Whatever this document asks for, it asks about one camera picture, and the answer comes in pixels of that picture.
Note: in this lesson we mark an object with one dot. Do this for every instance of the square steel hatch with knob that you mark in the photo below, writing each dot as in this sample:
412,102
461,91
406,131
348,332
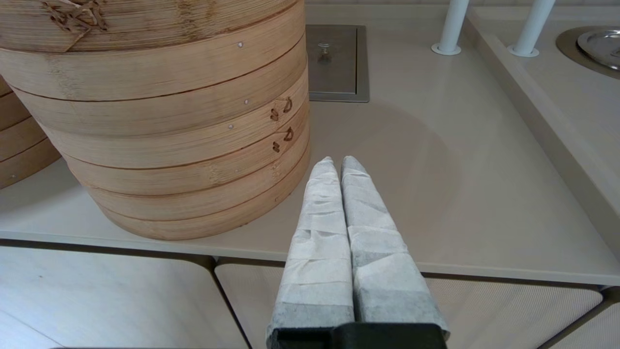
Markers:
334,72

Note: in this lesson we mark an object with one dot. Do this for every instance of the large bamboo steamer basket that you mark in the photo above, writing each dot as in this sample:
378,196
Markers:
169,131
193,208
145,68

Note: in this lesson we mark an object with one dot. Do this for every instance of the grey-wrapped right gripper right finger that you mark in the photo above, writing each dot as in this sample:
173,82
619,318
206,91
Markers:
382,271

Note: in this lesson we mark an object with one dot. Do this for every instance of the round metal plate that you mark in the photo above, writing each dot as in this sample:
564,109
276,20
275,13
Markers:
603,46

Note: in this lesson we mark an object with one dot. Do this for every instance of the grey-wrapped right gripper left finger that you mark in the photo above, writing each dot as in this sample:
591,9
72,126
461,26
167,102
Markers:
319,261

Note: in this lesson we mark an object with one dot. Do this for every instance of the white metal pole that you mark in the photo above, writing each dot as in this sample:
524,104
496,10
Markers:
453,24
533,24

